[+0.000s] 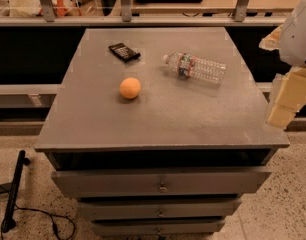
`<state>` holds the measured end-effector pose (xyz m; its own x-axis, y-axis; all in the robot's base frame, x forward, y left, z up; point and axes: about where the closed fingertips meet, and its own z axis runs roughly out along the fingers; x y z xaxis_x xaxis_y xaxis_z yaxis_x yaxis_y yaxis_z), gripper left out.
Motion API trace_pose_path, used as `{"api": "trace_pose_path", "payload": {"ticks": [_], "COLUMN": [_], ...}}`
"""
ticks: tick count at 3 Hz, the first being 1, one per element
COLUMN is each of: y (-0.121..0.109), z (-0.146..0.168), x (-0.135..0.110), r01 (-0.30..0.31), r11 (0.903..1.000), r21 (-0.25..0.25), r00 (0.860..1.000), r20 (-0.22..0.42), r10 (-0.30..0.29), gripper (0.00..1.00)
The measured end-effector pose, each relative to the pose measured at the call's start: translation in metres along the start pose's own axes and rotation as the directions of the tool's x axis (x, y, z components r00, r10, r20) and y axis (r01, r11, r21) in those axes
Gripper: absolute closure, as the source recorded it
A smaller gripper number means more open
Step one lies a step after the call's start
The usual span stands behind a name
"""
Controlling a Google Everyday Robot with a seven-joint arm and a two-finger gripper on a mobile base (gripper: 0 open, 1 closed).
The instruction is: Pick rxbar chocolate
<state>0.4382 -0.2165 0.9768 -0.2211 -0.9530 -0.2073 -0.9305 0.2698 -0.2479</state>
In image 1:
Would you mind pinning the bottom grey drawer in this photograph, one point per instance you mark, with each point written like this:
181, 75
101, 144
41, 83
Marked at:
157, 226

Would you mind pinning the top grey drawer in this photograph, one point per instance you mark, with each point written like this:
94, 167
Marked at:
160, 181

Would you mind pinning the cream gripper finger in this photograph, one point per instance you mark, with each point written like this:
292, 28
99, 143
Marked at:
271, 41
287, 97

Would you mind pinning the grey drawer cabinet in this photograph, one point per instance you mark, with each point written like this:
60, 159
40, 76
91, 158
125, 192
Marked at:
174, 122

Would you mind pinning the orange fruit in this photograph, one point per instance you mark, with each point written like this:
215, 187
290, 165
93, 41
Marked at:
130, 88

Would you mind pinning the black rxbar chocolate bar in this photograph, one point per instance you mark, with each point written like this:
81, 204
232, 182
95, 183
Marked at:
123, 52

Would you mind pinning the black stand leg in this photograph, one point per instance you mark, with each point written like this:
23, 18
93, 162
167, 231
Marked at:
8, 222

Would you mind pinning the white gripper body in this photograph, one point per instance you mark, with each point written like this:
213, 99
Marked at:
298, 40

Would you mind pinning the clear plastic water bottle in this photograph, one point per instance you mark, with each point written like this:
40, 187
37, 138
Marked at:
188, 66

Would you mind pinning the middle grey drawer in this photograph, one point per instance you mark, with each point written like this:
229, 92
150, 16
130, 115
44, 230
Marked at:
159, 208

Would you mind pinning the grey drawer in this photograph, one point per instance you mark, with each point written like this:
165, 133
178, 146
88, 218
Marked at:
159, 208
157, 226
160, 181

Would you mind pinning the metal railing frame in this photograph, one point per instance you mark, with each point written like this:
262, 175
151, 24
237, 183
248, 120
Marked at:
129, 13

